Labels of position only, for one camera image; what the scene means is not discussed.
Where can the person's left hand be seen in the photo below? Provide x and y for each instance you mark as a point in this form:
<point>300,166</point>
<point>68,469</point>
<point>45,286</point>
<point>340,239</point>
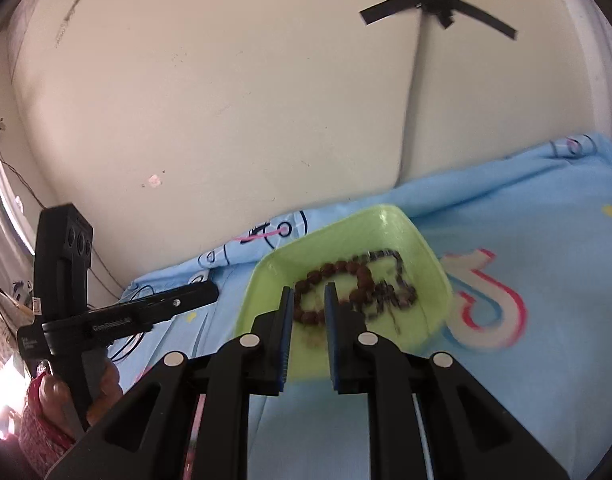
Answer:
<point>51,392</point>

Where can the person's left forearm pink sleeve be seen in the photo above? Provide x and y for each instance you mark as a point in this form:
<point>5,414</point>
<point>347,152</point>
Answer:
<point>38,435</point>

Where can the white frame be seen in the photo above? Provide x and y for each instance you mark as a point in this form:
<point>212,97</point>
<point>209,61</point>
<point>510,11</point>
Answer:
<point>593,50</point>

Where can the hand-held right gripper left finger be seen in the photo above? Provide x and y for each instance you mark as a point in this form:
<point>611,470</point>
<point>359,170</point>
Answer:
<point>285,345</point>

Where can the light green plastic tray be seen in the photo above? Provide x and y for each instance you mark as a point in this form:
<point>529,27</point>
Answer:
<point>410,270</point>

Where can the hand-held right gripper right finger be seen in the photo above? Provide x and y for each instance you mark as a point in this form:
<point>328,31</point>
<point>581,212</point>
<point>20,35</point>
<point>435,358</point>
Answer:
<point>332,345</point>

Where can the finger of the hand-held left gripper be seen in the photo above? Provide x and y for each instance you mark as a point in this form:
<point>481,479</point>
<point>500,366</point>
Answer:
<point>186,298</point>

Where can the light blue printed blanket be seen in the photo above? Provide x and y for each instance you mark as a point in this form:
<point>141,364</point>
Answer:
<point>535,260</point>

